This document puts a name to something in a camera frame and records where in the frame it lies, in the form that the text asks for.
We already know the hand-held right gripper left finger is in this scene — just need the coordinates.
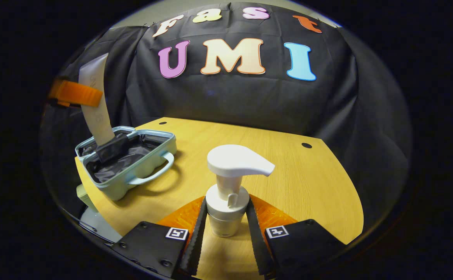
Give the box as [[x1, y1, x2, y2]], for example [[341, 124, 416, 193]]
[[111, 196, 208, 279]]

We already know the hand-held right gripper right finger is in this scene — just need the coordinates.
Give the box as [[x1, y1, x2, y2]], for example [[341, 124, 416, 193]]
[[245, 194, 348, 280]]

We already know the white pump bottle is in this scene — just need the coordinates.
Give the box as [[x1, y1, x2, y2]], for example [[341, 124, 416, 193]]
[[205, 144, 276, 238]]

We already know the light blue suitcase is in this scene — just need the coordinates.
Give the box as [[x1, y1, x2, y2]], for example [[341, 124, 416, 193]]
[[75, 126, 177, 201]]

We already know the pale green object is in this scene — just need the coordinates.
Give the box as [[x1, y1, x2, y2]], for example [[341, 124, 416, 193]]
[[76, 184, 99, 213]]

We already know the black backdrop cloth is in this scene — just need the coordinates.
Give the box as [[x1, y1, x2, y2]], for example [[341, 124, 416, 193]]
[[40, 2, 412, 234]]

